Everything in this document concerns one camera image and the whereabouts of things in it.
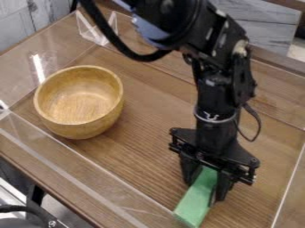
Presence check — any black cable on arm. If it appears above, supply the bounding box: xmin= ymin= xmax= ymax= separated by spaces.
xmin=234 ymin=102 xmax=264 ymax=143

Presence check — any black table leg bracket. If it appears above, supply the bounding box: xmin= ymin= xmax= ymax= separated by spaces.
xmin=27 ymin=184 xmax=70 ymax=228

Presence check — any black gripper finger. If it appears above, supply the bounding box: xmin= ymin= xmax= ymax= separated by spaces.
xmin=180 ymin=156 xmax=202 ymax=186
xmin=209 ymin=173 xmax=234 ymax=207

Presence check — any brown wooden bowl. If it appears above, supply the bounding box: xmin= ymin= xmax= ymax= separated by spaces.
xmin=34 ymin=65 xmax=125 ymax=140

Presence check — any green rectangular block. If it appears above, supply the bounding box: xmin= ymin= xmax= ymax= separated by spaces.
xmin=174 ymin=168 xmax=217 ymax=228

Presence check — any black cable under table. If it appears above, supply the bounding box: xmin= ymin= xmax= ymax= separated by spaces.
xmin=0 ymin=204 xmax=61 ymax=228

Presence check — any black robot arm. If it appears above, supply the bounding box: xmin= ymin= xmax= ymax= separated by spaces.
xmin=79 ymin=0 xmax=260 ymax=204

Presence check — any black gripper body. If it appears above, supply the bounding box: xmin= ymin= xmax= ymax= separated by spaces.
xmin=169 ymin=119 xmax=263 ymax=187

